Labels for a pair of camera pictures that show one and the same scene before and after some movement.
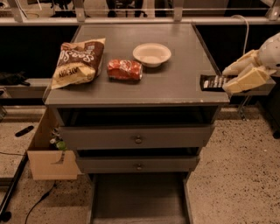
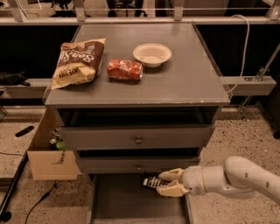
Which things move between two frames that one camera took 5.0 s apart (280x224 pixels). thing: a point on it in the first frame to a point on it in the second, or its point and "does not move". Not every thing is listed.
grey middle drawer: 108,164 does not move
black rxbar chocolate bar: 213,82 to 154,181
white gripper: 270,54 to 192,178
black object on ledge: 14,78 does not move
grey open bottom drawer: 140,198 does not move
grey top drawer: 137,136 does not move
